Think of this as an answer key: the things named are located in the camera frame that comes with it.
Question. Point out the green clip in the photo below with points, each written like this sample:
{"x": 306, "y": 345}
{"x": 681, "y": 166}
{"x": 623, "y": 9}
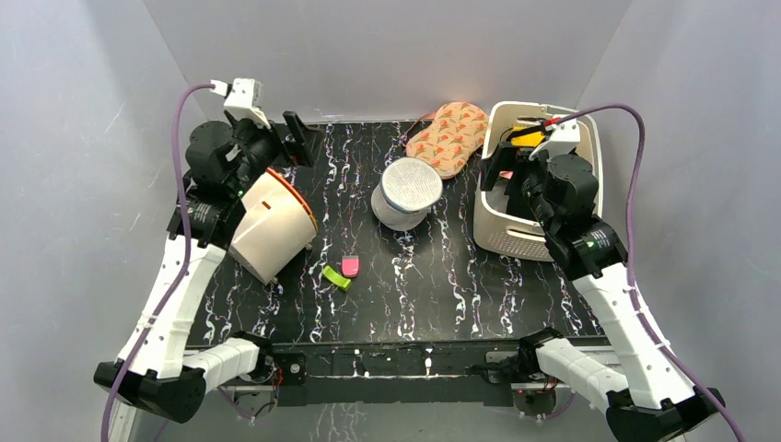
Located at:
{"x": 336, "y": 278}

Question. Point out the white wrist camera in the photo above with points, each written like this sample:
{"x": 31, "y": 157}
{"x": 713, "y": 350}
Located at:
{"x": 561, "y": 137}
{"x": 243, "y": 101}

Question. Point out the cream plastic laundry basket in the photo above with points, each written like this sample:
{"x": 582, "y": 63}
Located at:
{"x": 493, "y": 228}

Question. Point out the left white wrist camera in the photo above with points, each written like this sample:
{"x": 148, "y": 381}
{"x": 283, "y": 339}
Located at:
{"x": 243, "y": 101}

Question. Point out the yellow bra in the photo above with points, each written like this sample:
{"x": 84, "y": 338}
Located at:
{"x": 525, "y": 136}

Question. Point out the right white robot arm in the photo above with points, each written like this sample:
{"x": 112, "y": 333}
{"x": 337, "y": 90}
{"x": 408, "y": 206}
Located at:
{"x": 648, "y": 398}

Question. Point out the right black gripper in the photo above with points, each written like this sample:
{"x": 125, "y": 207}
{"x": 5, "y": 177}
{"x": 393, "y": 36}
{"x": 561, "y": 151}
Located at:
{"x": 498, "y": 164}

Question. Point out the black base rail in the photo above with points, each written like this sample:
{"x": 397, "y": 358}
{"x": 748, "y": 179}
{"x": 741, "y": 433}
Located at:
{"x": 405, "y": 372}

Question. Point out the pink clip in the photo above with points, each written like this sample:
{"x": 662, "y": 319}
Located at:
{"x": 350, "y": 266}

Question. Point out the white mesh laundry bag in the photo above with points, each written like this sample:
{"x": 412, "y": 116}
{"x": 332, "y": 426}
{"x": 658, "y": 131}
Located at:
{"x": 407, "y": 190}

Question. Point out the white orange cylindrical container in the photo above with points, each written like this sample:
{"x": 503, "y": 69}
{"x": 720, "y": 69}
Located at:
{"x": 277, "y": 225}

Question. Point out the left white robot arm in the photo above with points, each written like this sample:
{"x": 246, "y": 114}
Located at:
{"x": 232, "y": 204}

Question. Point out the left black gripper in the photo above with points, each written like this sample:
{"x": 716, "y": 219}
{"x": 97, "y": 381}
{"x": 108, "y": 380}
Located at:
{"x": 307, "y": 141}

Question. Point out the floral orange mesh bag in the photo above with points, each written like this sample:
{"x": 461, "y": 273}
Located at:
{"x": 457, "y": 130}

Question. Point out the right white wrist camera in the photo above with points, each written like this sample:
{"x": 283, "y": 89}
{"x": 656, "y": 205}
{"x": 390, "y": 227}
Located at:
{"x": 561, "y": 137}

